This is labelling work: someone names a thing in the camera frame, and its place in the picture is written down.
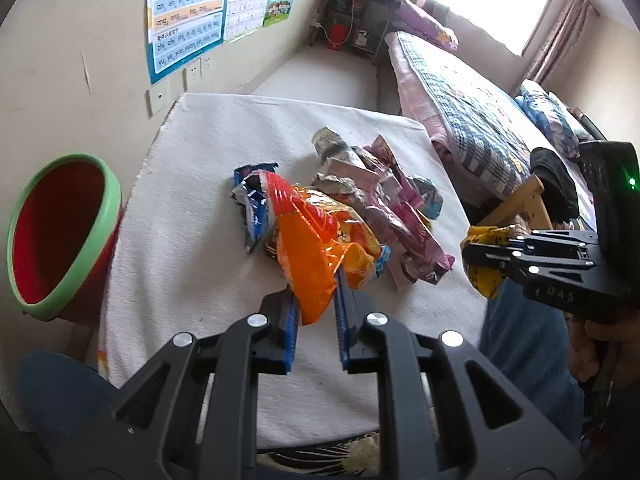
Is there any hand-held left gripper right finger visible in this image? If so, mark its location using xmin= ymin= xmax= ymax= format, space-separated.
xmin=334 ymin=270 xmax=583 ymax=480

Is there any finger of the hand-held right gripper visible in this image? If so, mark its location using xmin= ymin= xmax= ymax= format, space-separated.
xmin=462 ymin=242 xmax=596 ymax=287
xmin=511 ymin=230 xmax=598 ymax=255

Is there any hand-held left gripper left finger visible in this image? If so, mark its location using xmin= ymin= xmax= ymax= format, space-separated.
xmin=50 ymin=287 xmax=301 ymax=480

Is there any yellow candy wrapper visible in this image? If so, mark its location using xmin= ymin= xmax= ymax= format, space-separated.
xmin=460 ymin=225 xmax=516 ymax=299

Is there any orange snack bag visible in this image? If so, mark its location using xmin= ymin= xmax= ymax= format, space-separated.
xmin=265 ymin=172 xmax=392 ymax=326

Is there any pink snack bag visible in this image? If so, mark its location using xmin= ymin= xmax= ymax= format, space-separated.
xmin=350 ymin=135 xmax=456 ymax=291

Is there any printed paper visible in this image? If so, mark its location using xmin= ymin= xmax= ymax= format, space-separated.
xmin=311 ymin=155 xmax=381 ymax=206

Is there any red basin with green rim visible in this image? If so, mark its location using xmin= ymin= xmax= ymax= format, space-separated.
xmin=6 ymin=153 xmax=123 ymax=326

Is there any person's right hand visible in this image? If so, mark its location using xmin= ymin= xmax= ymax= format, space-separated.
xmin=567 ymin=310 xmax=640 ymax=390

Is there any wooden chair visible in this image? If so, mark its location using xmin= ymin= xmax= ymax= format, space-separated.
xmin=480 ymin=175 xmax=553 ymax=233

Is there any black cloth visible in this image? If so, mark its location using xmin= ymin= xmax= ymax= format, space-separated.
xmin=530 ymin=146 xmax=581 ymax=221

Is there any person's right leg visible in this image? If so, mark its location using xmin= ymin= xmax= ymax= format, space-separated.
xmin=480 ymin=280 xmax=586 ymax=443

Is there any person's leg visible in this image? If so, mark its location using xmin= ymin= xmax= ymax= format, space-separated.
xmin=480 ymin=280 xmax=586 ymax=443
xmin=17 ymin=350 xmax=121 ymax=443

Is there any small teal wrapper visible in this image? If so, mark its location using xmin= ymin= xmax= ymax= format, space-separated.
xmin=407 ymin=175 xmax=444 ymax=219

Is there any blue patterned blanket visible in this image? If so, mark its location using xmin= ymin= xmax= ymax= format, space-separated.
xmin=515 ymin=80 xmax=591 ymax=153

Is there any blue snack bag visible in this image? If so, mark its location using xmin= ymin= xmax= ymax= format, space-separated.
xmin=231 ymin=162 xmax=281 ymax=256

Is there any crumpled silver wrapper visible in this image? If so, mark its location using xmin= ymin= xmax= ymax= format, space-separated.
xmin=311 ymin=126 xmax=361 ymax=163

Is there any pink bed sheet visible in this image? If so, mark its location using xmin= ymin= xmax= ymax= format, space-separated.
xmin=386 ymin=32 xmax=451 ymax=148

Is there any white table cloth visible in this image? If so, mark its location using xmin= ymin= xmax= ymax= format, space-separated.
xmin=97 ymin=92 xmax=488 ymax=448

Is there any brown curtain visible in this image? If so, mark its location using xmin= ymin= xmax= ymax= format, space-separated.
xmin=525 ymin=0 xmax=598 ymax=81

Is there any person's left leg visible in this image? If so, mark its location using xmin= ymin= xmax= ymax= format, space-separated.
xmin=17 ymin=350 xmax=121 ymax=443

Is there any pink pillow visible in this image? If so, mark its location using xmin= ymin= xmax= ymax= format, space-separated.
xmin=395 ymin=0 xmax=459 ymax=52

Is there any red bucket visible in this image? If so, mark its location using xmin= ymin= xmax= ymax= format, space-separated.
xmin=327 ymin=22 xmax=349 ymax=51

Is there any white cable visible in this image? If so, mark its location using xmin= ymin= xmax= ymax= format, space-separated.
xmin=320 ymin=0 xmax=357 ymax=43

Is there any blue letter wall poster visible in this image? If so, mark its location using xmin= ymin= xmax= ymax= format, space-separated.
xmin=145 ymin=0 xmax=232 ymax=86

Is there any white chart wall poster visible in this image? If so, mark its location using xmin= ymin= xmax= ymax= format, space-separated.
xmin=222 ymin=0 xmax=278 ymax=43

